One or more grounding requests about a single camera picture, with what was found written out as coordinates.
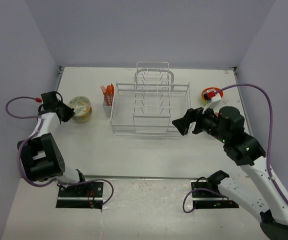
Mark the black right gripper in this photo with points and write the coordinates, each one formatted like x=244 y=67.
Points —
x=192 y=115

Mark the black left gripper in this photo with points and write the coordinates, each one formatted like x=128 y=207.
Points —
x=69 y=113

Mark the lime green bowl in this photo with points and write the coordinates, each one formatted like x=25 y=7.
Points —
x=204 y=100

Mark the blue zigzag patterned bowl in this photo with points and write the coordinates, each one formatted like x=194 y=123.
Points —
x=80 y=103

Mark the yellow patterned bowl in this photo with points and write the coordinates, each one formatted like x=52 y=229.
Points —
x=82 y=116

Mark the orange bowl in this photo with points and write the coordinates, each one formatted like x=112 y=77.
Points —
x=209 y=93

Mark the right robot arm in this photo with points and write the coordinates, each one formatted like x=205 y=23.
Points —
x=271 y=209

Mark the white cutlery caddy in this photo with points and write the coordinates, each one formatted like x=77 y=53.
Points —
x=107 y=108

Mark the orange plastic fork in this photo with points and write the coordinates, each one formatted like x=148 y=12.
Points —
x=103 y=89

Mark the orange plastic spoon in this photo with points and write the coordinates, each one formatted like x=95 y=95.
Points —
x=107 y=90

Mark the orange plastic knife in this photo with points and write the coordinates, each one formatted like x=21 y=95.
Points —
x=111 y=93

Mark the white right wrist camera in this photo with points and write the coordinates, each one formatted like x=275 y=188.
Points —
x=211 y=104

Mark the white wire dish rack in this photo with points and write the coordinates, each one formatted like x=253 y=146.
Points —
x=150 y=102

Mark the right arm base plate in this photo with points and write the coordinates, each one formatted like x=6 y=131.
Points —
x=207 y=200

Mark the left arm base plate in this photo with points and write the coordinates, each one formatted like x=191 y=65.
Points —
x=86 y=196

